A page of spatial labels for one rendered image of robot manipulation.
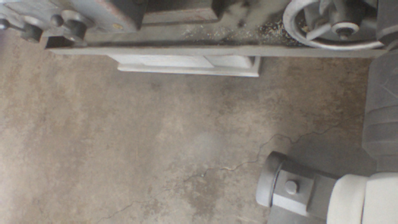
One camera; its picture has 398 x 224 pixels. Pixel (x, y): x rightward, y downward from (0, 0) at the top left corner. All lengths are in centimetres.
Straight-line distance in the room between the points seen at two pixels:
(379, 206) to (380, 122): 6
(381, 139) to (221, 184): 106
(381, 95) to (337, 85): 100
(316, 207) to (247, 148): 40
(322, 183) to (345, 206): 75
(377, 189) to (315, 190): 76
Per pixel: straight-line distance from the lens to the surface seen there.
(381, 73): 24
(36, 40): 111
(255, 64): 128
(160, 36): 107
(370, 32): 70
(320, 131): 119
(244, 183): 122
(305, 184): 96
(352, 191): 23
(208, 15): 97
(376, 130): 23
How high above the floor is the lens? 117
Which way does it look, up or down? 61 degrees down
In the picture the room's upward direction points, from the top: 61 degrees counter-clockwise
